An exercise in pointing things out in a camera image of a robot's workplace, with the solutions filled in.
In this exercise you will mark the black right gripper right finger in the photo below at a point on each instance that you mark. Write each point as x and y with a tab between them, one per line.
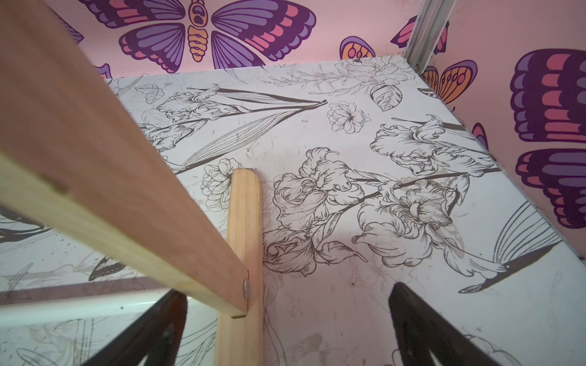
424	336

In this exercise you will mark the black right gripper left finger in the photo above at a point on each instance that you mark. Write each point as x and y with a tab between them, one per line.
153	339

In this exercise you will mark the wooden drying rack frame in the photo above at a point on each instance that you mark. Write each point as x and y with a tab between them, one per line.
74	159

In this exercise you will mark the aluminium frame profiles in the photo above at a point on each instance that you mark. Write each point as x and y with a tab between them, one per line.
429	26

